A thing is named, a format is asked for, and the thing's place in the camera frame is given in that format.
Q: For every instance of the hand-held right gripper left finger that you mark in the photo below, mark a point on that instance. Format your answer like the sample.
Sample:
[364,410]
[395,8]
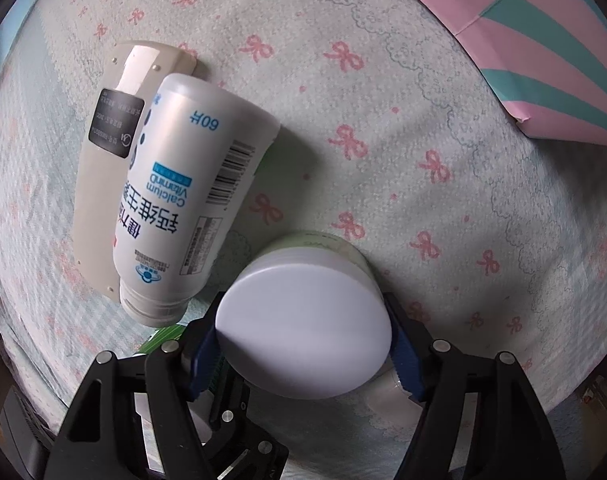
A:
[203,360]

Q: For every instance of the white blue-label supplement bottle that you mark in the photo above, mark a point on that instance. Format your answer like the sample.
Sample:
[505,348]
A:
[191,200]

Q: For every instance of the pink teal striped paper box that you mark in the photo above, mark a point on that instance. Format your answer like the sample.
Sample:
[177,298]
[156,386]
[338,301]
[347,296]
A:
[538,45]

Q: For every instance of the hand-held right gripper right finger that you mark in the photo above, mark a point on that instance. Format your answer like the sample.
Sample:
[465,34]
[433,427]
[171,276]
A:
[406,360]

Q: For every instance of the beige remote control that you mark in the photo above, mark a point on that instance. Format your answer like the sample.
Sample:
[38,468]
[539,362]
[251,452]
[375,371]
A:
[111,170]

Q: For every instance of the white lidded round jar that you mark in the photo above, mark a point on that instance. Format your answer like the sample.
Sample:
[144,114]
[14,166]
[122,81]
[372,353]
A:
[303,317]

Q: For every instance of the green packet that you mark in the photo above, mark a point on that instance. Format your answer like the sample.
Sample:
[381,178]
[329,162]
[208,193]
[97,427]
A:
[166,339]

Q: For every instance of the bow print bed sheet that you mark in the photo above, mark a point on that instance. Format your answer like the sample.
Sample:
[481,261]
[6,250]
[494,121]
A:
[363,125]

